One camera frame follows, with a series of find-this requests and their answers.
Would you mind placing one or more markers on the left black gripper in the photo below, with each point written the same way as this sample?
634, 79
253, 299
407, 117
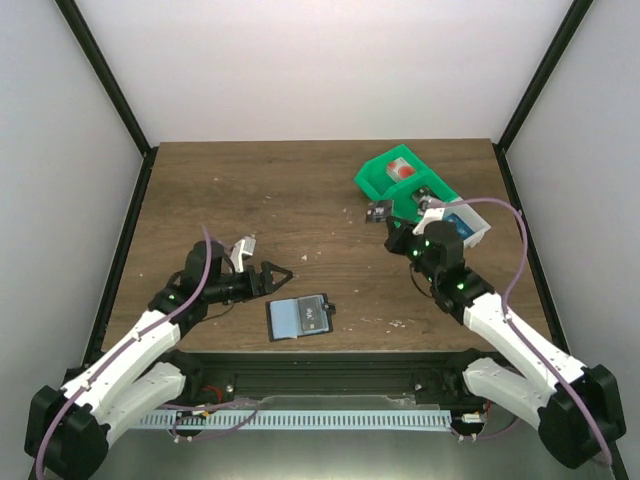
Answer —
266, 279

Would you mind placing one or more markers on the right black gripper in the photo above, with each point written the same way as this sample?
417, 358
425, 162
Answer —
396, 238

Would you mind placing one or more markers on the black vip card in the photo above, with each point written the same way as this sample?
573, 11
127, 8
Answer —
379, 211

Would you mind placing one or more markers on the black card holder wallet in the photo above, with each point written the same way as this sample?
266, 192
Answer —
283, 318

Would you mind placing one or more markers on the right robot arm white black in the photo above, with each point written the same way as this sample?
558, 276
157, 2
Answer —
576, 409

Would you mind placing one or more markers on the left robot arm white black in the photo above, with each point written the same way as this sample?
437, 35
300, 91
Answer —
70, 429

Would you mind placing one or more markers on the black card in bin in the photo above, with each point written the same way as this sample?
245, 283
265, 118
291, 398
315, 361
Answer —
423, 195

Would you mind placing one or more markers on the card inside holder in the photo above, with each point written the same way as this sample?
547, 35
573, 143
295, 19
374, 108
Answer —
312, 314

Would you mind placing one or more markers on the red white card in bin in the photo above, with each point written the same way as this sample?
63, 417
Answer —
399, 169

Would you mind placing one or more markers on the blue card in bin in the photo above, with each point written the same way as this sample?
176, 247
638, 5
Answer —
463, 230

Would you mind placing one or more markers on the green white sorting bin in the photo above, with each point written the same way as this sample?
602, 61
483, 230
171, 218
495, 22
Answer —
377, 185

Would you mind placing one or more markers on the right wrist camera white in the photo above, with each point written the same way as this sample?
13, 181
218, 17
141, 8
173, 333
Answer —
432, 210

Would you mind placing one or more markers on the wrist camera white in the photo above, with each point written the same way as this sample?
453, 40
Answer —
241, 251
432, 210

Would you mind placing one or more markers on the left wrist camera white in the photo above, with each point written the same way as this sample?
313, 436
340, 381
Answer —
241, 251

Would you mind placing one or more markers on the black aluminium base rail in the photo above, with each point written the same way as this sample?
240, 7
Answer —
259, 375

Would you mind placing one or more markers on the light blue slotted cable duct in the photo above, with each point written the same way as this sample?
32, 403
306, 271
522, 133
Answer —
321, 420

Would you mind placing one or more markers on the right black frame post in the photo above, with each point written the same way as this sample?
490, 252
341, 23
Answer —
568, 27

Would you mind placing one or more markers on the black frame post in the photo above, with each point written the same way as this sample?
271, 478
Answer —
568, 27
82, 33

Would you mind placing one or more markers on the left black frame post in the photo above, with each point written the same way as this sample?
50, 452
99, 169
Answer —
82, 33

